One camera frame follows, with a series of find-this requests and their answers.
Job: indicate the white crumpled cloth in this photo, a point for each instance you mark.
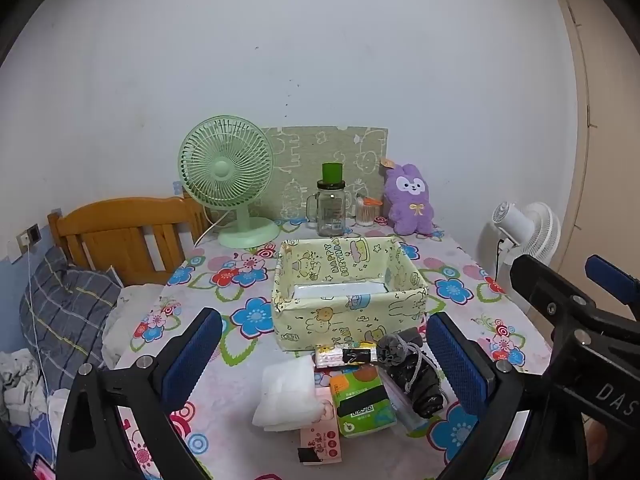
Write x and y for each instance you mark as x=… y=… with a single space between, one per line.
x=20 y=385

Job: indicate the white cloth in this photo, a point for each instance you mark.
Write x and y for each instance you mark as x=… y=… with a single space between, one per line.
x=20 y=385
x=287 y=395

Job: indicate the glass jar with green lid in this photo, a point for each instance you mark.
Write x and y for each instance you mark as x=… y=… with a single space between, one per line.
x=331 y=210

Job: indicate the green tissue pack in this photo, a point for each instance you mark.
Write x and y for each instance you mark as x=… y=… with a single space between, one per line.
x=360 y=385

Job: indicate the cotton swab container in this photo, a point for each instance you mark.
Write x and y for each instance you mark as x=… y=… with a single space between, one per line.
x=367 y=214

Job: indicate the blue printed bedsheet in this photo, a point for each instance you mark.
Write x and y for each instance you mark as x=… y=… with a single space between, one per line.
x=30 y=440

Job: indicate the beige door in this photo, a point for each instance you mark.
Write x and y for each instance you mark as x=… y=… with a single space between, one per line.
x=610 y=160

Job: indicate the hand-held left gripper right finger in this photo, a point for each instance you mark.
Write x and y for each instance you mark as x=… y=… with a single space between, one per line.
x=457 y=365

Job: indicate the yellow printed fabric storage box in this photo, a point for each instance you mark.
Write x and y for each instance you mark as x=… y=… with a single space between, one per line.
x=320 y=320

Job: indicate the dark wall switch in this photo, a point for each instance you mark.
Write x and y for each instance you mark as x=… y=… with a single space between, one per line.
x=34 y=232

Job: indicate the green printed cardboard panel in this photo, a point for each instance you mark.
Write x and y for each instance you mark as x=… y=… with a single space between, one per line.
x=310 y=160

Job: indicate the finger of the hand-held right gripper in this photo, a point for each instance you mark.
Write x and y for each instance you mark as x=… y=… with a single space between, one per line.
x=532 y=280
x=612 y=280

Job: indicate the white wall socket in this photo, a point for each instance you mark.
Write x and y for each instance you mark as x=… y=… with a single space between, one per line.
x=23 y=241

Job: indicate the purple plush rabbit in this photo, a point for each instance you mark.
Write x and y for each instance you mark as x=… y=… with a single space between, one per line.
x=407 y=200

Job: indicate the grey plaid pillow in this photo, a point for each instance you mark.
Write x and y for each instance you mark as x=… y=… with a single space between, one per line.
x=65 y=310

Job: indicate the pink packet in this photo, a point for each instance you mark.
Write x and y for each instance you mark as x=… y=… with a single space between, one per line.
x=325 y=440

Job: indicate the white bed sheet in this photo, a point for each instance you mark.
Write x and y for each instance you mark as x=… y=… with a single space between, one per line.
x=130 y=305

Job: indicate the clear plastic packet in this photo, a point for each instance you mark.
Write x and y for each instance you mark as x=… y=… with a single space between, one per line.
x=405 y=410

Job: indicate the small red and black packet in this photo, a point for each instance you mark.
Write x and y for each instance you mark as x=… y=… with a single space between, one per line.
x=332 y=357

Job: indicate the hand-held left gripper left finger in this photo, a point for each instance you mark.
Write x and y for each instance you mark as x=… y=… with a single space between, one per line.
x=192 y=355

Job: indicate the white standing fan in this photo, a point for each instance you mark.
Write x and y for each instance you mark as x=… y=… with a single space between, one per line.
x=530 y=230

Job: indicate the green desk fan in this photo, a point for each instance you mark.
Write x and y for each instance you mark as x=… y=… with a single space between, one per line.
x=225 y=167

